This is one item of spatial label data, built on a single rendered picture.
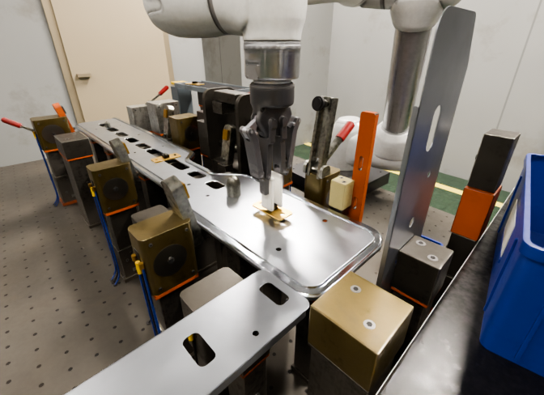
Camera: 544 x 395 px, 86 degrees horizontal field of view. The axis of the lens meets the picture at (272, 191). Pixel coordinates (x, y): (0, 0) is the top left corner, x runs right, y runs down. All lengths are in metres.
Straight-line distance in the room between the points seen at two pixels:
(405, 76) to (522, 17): 2.57
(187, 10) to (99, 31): 3.29
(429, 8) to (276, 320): 0.84
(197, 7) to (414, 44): 0.68
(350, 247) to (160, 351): 0.32
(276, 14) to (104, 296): 0.80
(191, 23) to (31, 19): 3.28
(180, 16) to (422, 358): 0.56
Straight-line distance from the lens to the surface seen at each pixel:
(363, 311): 0.35
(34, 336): 0.95
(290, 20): 0.47
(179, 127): 1.10
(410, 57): 1.05
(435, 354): 0.38
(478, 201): 0.54
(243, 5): 0.48
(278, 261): 0.48
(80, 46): 3.77
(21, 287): 1.12
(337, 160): 1.32
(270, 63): 0.47
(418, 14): 0.98
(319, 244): 0.52
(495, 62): 3.61
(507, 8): 3.63
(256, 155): 0.50
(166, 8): 0.57
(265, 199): 0.57
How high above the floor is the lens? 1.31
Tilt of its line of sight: 26 degrees down
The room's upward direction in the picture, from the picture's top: straight up
